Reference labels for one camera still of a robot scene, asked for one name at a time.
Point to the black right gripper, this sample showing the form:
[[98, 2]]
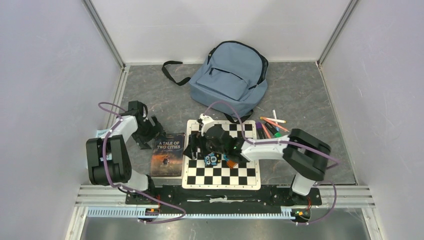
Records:
[[195, 140]]

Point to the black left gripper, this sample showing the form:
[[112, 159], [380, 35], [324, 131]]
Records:
[[156, 130]]

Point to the dark Tale of Two Cities book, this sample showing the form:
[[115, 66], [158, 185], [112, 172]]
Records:
[[167, 158]]

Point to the blue grey backpack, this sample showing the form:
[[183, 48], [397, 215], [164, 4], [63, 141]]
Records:
[[232, 80]]

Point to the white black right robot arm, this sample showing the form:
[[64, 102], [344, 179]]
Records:
[[306, 154]]

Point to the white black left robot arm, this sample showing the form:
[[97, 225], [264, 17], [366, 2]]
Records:
[[108, 160]]

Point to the blue owl toy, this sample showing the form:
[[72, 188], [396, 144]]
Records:
[[212, 159]]

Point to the black white chess mat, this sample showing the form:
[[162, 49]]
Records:
[[245, 176]]

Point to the multicolour toy brick stack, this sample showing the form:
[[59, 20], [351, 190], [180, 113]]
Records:
[[229, 163]]

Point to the colourful treehouse book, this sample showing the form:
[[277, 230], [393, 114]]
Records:
[[101, 133]]

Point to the purple highlighter marker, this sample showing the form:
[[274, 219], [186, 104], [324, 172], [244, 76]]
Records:
[[260, 131]]

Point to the white blue marker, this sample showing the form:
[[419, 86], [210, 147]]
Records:
[[275, 119]]

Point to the orange yellow marker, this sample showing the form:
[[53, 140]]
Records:
[[269, 120]]

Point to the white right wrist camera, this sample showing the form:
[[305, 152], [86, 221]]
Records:
[[205, 123]]

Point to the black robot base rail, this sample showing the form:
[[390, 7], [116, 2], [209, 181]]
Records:
[[170, 203]]

